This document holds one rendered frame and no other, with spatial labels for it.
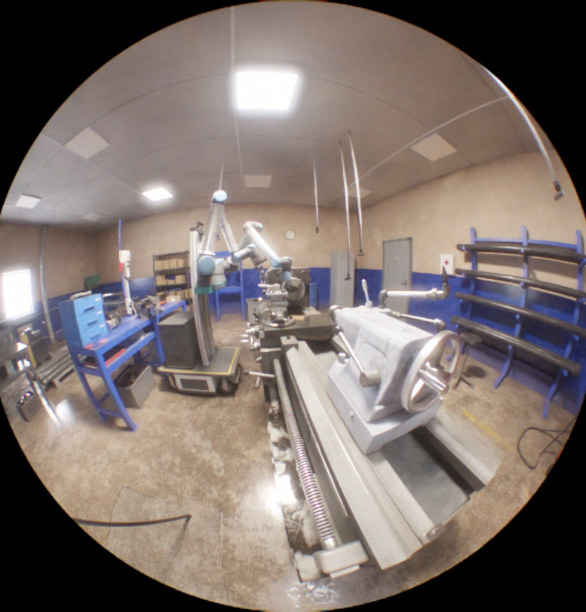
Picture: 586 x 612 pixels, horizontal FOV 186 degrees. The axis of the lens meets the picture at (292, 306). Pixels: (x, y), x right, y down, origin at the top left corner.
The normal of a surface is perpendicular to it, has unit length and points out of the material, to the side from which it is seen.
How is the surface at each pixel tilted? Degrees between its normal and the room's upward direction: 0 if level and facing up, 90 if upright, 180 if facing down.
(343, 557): 0
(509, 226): 90
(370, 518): 36
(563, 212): 90
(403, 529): 0
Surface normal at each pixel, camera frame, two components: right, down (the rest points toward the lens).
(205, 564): -0.01, -0.98
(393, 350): -0.97, -0.09
